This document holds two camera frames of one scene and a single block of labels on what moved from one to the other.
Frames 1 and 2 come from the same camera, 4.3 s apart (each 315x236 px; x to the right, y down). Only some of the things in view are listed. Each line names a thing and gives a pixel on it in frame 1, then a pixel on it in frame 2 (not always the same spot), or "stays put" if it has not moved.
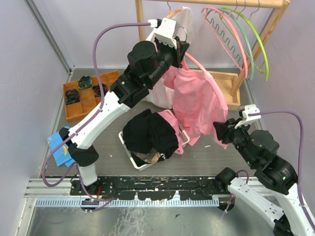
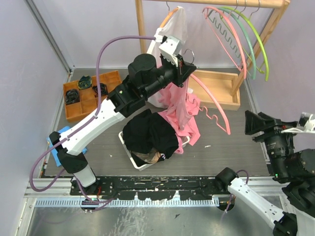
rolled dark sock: [72, 96] stays put
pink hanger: [192, 58] -> [227, 131]
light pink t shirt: [198, 103] -> [180, 109]
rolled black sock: [97, 90] stays put
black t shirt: [146, 132] stays put
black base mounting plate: [156, 188] stays put
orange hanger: [173, 12] stays put
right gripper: [222, 128] -> [253, 121]
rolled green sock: [84, 82] stays put
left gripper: [181, 47] -> [183, 71]
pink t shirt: [180, 149] stays put
